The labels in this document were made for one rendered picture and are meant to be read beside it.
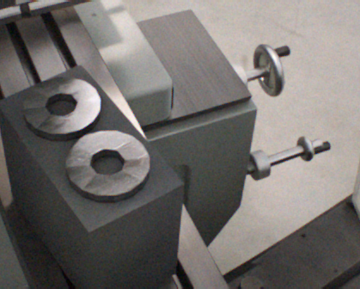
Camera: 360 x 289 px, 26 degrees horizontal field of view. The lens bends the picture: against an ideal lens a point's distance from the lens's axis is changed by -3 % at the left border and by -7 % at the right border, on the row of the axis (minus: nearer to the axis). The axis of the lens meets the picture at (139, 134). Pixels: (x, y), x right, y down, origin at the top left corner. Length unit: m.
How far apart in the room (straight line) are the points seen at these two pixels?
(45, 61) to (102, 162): 0.42
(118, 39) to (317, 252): 0.54
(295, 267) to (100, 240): 0.66
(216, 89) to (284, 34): 1.29
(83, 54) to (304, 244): 0.54
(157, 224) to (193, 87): 0.65
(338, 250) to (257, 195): 0.83
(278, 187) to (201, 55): 0.82
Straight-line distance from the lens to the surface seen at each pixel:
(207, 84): 1.51
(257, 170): 1.65
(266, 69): 1.69
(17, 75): 1.24
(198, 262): 1.02
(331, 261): 1.45
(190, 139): 1.48
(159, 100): 1.39
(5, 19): 1.33
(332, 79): 2.65
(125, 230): 0.85
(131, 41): 1.45
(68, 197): 0.84
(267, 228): 2.21
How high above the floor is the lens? 1.78
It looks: 48 degrees down
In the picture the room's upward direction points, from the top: 1 degrees clockwise
